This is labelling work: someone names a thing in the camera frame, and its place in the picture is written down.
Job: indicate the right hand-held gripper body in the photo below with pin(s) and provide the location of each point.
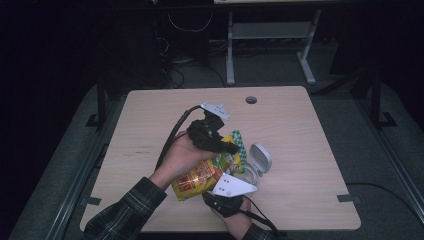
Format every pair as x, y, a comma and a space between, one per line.
230, 186

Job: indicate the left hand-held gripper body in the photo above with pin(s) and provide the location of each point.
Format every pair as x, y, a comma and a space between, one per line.
203, 133

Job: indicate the clear jar with grey lid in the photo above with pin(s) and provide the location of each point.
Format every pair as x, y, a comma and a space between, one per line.
261, 156

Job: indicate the yellow seasoning pouch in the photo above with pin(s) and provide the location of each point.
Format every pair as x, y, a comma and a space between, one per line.
196, 180

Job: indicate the person's right hand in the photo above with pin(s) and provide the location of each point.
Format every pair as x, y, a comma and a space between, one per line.
238, 223

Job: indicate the person's left hand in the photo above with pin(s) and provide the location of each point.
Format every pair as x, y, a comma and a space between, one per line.
176, 160

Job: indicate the black metal stand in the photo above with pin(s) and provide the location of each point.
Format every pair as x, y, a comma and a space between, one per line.
101, 100
376, 100

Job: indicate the grey tape piece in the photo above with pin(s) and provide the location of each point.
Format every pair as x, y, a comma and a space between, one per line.
91, 201
346, 198

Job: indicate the white metal desk frame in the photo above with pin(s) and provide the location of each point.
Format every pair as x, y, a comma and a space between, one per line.
230, 50

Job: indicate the grey metal rail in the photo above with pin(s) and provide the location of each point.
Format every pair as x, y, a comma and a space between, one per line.
71, 196
400, 173

